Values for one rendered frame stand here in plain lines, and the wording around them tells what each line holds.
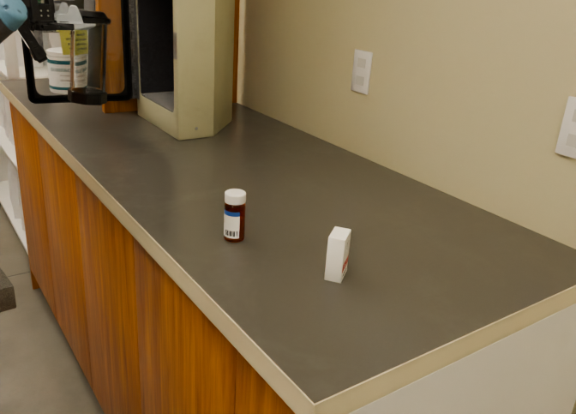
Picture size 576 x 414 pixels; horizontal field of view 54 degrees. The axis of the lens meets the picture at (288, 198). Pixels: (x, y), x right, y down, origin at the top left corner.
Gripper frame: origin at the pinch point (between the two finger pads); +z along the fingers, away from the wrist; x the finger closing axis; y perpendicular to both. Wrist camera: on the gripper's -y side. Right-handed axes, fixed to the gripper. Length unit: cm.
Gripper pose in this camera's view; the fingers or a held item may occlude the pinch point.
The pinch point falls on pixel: (87, 25)
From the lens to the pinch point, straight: 164.7
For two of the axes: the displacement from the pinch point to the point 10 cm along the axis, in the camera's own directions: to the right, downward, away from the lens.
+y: 0.6, -9.3, -3.7
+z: 8.2, -1.6, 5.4
